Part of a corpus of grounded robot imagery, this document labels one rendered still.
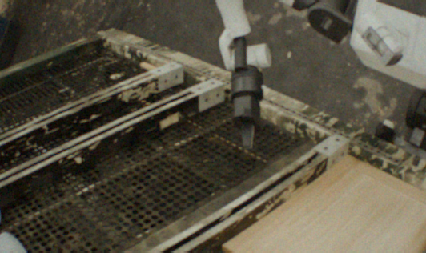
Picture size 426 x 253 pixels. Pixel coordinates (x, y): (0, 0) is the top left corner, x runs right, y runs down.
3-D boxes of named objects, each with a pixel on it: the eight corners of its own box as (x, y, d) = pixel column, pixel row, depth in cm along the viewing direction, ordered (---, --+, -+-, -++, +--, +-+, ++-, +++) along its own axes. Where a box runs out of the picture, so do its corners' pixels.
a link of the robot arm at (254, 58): (236, 93, 144) (236, 58, 148) (273, 88, 140) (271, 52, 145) (222, 75, 134) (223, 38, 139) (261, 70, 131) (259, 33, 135)
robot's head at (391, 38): (382, 14, 107) (367, 9, 101) (408, 46, 103) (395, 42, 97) (366, 32, 111) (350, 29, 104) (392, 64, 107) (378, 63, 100)
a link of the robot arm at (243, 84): (239, 135, 142) (239, 95, 146) (272, 131, 138) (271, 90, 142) (222, 118, 131) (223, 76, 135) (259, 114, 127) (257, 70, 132)
